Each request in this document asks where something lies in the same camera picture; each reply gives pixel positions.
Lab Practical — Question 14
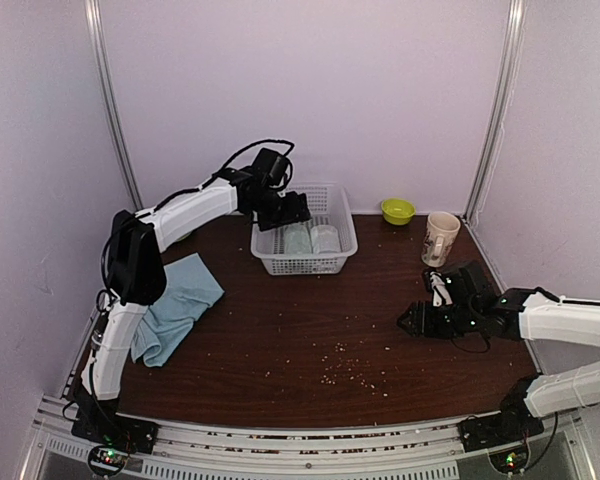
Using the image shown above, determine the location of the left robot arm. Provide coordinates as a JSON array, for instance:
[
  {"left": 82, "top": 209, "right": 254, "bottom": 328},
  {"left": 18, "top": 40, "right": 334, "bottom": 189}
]
[{"left": 74, "top": 140, "right": 311, "bottom": 444}]

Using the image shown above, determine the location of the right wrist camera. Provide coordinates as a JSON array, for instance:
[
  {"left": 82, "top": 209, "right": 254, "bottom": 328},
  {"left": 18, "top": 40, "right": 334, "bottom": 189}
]
[{"left": 423, "top": 268, "right": 453, "bottom": 307}]

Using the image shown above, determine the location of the lime green bowl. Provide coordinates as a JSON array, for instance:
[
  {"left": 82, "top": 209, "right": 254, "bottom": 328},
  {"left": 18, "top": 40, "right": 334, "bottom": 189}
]
[{"left": 381, "top": 198, "right": 416, "bottom": 226}]

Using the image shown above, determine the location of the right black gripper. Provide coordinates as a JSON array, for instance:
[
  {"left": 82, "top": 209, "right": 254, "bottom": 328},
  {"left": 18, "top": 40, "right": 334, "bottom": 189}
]
[{"left": 397, "top": 301, "right": 479, "bottom": 340}]

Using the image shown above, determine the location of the light blue towel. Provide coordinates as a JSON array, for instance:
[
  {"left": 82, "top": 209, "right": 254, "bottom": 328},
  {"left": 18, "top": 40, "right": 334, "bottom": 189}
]
[{"left": 130, "top": 253, "right": 224, "bottom": 368}]

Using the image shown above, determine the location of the white plastic basket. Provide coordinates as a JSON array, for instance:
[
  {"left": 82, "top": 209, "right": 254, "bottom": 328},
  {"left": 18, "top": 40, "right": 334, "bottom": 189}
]
[{"left": 251, "top": 183, "right": 358, "bottom": 276}]

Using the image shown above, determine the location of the left aluminium frame post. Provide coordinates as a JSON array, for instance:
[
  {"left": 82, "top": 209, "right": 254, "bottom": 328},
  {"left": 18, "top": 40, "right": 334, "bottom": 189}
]
[{"left": 84, "top": 0, "right": 144, "bottom": 210}]

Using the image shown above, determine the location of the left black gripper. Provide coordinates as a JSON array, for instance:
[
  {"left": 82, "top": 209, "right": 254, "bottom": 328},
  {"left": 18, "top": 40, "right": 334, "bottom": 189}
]
[{"left": 249, "top": 190, "right": 312, "bottom": 232}]

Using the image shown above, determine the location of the right aluminium frame post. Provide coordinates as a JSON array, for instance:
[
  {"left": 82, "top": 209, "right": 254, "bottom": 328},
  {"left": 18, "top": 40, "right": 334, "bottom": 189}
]
[{"left": 464, "top": 0, "right": 527, "bottom": 226}]

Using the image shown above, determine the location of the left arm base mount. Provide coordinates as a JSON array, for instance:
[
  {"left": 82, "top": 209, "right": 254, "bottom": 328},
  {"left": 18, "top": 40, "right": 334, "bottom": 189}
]
[{"left": 71, "top": 417, "right": 158, "bottom": 477}]

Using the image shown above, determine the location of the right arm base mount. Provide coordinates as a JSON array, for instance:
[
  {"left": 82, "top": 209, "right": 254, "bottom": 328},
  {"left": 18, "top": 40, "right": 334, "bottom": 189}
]
[{"left": 458, "top": 413, "right": 544, "bottom": 476}]

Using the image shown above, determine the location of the green panda towel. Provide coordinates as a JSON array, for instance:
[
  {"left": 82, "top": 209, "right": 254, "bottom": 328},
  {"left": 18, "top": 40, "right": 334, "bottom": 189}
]
[{"left": 284, "top": 224, "right": 313, "bottom": 255}]

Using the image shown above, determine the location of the rolled grey towel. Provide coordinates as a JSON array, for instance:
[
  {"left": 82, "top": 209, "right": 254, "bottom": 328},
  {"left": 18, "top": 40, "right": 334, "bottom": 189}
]
[{"left": 310, "top": 224, "right": 341, "bottom": 255}]

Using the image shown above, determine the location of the aluminium frame post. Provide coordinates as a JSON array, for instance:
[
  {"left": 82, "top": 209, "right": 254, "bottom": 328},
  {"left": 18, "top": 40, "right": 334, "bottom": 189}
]
[
  {"left": 84, "top": 0, "right": 144, "bottom": 210},
  {"left": 464, "top": 0, "right": 527, "bottom": 226}
]

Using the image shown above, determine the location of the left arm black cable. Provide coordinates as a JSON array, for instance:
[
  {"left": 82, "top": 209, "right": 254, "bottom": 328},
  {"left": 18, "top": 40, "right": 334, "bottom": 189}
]
[{"left": 97, "top": 139, "right": 296, "bottom": 321}]

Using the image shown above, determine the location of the cream printed mug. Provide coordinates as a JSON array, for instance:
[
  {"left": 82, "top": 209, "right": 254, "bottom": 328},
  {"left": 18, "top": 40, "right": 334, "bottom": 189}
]
[{"left": 421, "top": 211, "right": 461, "bottom": 268}]

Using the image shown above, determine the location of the green plate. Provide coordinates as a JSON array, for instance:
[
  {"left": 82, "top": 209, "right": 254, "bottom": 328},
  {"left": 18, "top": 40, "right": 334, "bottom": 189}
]
[{"left": 174, "top": 231, "right": 193, "bottom": 243}]

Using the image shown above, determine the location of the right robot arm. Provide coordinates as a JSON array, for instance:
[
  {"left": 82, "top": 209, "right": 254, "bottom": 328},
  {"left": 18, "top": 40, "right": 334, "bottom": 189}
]
[{"left": 396, "top": 261, "right": 600, "bottom": 442}]

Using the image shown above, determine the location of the front aluminium rail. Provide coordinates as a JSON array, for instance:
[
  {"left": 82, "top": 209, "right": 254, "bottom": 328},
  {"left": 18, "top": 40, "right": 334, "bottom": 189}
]
[{"left": 29, "top": 417, "right": 596, "bottom": 480}]

